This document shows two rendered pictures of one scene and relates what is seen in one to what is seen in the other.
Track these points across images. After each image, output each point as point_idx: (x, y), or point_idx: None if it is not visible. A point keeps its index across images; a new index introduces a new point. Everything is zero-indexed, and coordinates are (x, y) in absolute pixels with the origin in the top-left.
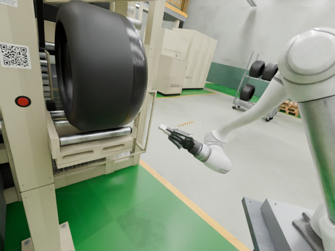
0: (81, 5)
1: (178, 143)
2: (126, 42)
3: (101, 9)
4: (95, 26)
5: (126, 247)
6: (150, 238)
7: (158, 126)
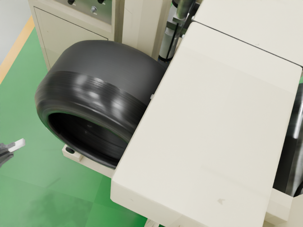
0: (98, 42)
1: (0, 161)
2: (51, 70)
3: (90, 57)
4: (72, 46)
5: (63, 185)
6: (43, 207)
7: (24, 140)
